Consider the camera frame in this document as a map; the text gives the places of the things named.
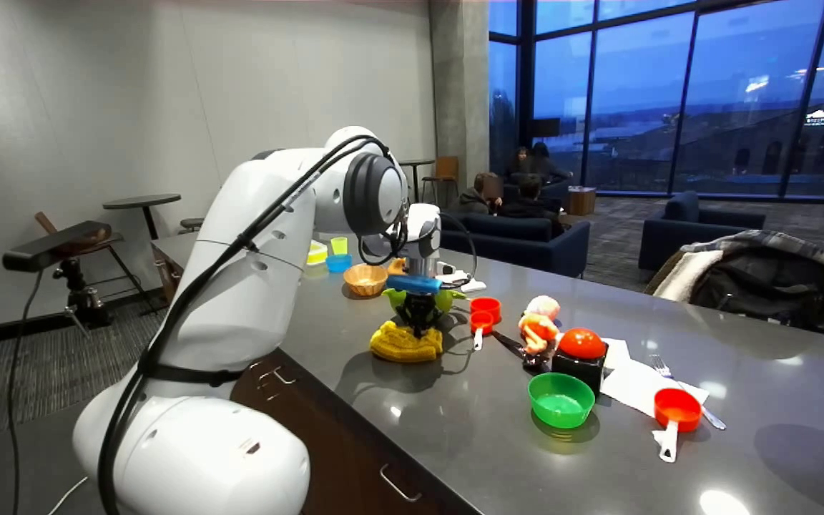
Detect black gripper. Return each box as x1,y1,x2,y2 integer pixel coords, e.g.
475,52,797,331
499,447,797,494
398,291,442,337

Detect yellow knitted cloth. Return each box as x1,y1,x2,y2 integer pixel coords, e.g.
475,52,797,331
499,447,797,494
365,318,446,365

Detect dark wood counter cabinet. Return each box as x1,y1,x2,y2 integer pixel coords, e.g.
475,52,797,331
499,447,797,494
229,347,476,515

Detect large green mixing bowl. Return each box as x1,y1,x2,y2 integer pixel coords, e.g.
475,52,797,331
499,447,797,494
378,284,465,321

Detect wicker basket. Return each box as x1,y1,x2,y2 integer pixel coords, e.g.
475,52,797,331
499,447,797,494
339,258,412,301

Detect black utensil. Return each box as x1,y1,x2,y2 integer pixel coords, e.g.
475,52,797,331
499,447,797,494
495,329,551,374

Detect blue cup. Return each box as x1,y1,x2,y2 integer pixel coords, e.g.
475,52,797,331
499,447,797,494
322,235,355,277

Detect orange white plush toy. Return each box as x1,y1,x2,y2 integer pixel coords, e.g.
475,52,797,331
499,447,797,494
515,291,567,361

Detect yellow plastic container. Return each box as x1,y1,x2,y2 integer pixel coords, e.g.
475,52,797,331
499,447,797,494
303,238,330,268

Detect seated person dark clothes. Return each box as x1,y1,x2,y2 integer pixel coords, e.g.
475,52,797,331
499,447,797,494
455,169,505,221
499,141,567,218

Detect dark sofa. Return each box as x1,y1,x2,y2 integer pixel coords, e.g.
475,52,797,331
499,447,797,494
436,199,592,281

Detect small green bowl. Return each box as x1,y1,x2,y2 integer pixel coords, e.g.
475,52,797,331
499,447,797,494
526,368,598,431

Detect black box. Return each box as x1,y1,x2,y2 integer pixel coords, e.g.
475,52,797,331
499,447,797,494
548,350,607,398

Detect wooden cube stool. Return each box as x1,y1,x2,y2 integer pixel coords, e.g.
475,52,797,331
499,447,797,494
567,184,598,218

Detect white paper sheet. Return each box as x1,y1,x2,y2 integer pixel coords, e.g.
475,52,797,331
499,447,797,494
598,335,710,421

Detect small red measuring cup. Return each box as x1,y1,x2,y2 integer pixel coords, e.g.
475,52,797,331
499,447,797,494
648,384,707,467

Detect dark armchair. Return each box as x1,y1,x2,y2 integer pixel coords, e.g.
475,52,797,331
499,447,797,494
635,188,765,271

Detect dark round table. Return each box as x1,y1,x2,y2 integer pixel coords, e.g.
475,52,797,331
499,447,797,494
102,191,183,241

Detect black tripod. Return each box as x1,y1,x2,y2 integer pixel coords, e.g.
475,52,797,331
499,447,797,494
47,254,109,331

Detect grey jacket over chair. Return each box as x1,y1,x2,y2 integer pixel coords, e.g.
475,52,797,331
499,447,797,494
645,225,824,341

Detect blue wrist camera box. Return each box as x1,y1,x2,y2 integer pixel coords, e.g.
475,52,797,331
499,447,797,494
382,275,442,297

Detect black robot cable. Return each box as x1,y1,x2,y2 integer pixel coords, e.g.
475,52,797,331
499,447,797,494
94,131,481,515

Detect large window wall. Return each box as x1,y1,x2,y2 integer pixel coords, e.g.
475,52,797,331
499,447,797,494
485,0,824,202

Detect black camera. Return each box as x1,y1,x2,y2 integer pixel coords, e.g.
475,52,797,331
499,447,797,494
0,218,113,271

